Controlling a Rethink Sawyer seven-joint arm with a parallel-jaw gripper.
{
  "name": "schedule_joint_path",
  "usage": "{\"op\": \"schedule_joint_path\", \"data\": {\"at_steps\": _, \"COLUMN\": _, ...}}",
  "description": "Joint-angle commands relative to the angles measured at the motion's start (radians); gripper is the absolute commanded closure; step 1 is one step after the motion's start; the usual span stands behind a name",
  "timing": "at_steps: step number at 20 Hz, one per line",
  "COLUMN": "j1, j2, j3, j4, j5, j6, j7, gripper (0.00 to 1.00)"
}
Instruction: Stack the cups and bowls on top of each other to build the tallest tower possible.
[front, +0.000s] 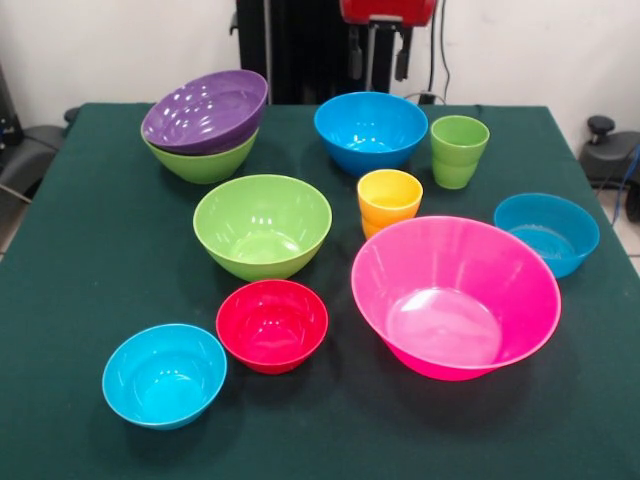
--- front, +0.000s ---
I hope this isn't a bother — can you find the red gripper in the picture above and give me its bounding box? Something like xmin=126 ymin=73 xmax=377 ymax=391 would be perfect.
xmin=339 ymin=0 xmax=437 ymax=83

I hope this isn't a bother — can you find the purple plastic bowl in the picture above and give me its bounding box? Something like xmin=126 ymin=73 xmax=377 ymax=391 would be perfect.
xmin=140 ymin=69 xmax=270 ymax=157

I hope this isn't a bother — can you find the green plastic bowl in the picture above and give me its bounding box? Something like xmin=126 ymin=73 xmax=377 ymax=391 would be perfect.
xmin=141 ymin=127 xmax=261 ymax=185
xmin=192 ymin=173 xmax=334 ymax=282

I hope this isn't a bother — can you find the small light blue bowl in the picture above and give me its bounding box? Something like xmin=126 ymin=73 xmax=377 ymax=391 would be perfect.
xmin=101 ymin=323 xmax=229 ymax=432

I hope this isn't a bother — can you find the large blue plastic bowl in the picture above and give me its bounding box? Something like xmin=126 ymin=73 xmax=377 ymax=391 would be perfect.
xmin=313 ymin=91 xmax=430 ymax=177

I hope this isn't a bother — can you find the green plastic cup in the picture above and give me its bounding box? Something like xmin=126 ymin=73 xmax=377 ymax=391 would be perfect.
xmin=430 ymin=114 xmax=491 ymax=169
xmin=431 ymin=155 xmax=479 ymax=191

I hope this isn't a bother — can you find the yellow plastic cup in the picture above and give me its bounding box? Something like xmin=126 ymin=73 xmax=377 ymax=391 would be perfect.
xmin=356 ymin=168 xmax=425 ymax=224
xmin=360 ymin=214 xmax=386 ymax=241

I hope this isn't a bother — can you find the large pink plastic bowl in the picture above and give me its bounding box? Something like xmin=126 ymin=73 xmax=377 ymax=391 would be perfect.
xmin=350 ymin=215 xmax=563 ymax=383

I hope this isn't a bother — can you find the translucent blue plastic bowl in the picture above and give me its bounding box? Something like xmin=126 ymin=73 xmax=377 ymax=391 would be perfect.
xmin=493 ymin=192 xmax=601 ymax=280

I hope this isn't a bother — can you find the black equipment base with knob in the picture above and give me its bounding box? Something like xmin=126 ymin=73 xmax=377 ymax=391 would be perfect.
xmin=578 ymin=115 xmax=640 ymax=190

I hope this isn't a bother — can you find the red plastic bowl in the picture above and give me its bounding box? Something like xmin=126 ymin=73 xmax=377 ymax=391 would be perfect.
xmin=215 ymin=278 xmax=330 ymax=376

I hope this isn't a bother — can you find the dark green tablecloth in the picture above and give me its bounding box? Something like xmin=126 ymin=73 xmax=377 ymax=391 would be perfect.
xmin=0 ymin=102 xmax=640 ymax=480

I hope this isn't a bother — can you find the black wall cable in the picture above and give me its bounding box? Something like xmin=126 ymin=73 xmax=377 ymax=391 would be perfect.
xmin=427 ymin=0 xmax=454 ymax=104

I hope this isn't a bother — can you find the blue cable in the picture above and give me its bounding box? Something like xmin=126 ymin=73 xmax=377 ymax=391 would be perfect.
xmin=612 ymin=143 xmax=640 ymax=221

